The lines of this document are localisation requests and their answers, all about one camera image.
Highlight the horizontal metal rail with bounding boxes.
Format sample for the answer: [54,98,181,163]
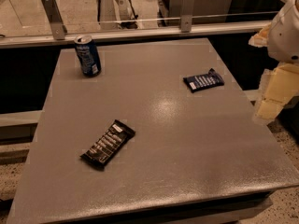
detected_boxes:
[0,20,273,49]

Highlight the right metal rail bracket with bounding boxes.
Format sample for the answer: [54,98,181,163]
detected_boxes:
[180,0,195,33]

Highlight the metal rail bracket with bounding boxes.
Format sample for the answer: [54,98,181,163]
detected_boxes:
[41,0,67,40]
[180,0,195,33]

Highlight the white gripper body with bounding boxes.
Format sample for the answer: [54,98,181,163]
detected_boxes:
[267,14,299,63]

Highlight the blue pepsi can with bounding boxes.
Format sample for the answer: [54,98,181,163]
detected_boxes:
[75,35,101,77]

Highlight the dark blue snack bar wrapper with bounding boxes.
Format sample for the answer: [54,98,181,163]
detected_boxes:
[183,68,224,92]

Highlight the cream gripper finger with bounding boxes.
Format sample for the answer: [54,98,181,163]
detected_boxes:
[254,63,299,122]
[249,25,270,48]

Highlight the black snack bar wrapper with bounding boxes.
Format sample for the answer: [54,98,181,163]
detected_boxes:
[80,119,135,168]

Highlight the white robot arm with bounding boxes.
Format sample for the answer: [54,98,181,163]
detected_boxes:
[249,0,299,125]

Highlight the left metal rail bracket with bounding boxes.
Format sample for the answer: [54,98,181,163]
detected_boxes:
[41,0,67,40]

